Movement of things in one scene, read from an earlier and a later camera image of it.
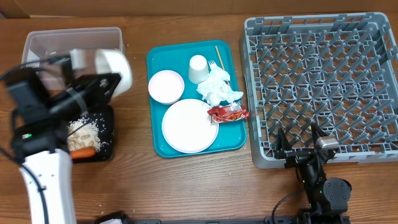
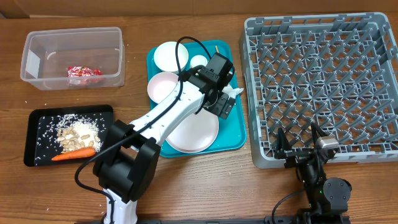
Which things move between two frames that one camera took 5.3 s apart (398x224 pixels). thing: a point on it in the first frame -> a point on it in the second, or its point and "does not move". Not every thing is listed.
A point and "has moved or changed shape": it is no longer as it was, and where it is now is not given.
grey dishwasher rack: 339,71 does not move
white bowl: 114,61 -> 165,56
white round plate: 187,127 does not move
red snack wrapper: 227,113 has moved or changed shape
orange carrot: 82,152 does not move
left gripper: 85,88 -> 217,107
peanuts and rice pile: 83,132 does not move
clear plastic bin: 43,44 does not move
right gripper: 295,155 does not move
